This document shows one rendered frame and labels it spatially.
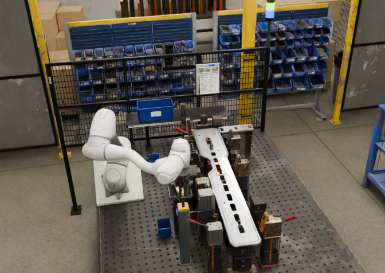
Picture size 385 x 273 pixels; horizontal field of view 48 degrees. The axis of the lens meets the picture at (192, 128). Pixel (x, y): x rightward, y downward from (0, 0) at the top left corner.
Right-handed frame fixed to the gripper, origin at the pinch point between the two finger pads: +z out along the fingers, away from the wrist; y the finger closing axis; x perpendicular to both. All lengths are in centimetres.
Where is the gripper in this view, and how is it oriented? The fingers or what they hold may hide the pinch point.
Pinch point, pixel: (183, 201)
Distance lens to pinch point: 259.1
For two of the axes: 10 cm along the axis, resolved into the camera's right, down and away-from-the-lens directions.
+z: 0.2, 8.7, 4.9
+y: 9.9, -1.0, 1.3
